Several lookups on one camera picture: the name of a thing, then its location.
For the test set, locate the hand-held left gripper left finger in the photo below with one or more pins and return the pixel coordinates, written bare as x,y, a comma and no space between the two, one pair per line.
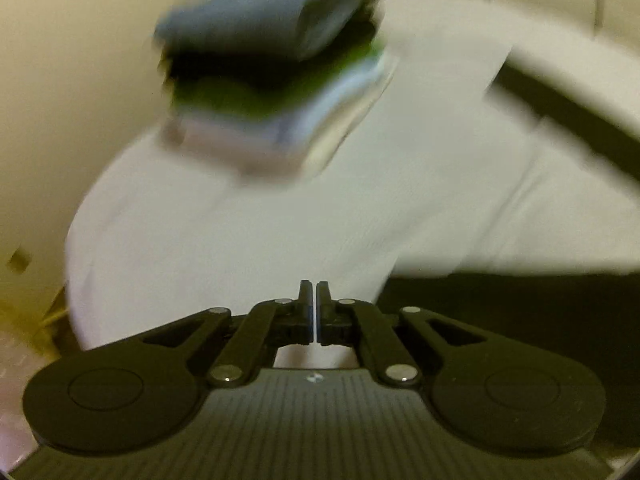
306,310

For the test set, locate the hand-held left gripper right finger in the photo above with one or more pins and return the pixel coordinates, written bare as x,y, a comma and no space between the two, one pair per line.
324,310

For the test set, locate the stack of folded clothes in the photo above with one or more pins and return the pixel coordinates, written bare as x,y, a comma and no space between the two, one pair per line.
280,135

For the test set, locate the white duvet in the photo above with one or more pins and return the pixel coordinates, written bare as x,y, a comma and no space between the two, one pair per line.
250,240

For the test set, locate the black folded cloth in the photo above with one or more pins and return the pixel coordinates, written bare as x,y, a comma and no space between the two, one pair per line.
250,72

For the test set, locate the pink patterned curtain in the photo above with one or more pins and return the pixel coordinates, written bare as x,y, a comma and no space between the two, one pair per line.
17,385

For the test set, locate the blue-grey folded cloth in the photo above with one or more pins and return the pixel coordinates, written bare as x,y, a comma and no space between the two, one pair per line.
270,10

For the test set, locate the olive wall socket panel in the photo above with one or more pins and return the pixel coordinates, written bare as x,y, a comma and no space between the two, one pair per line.
19,260

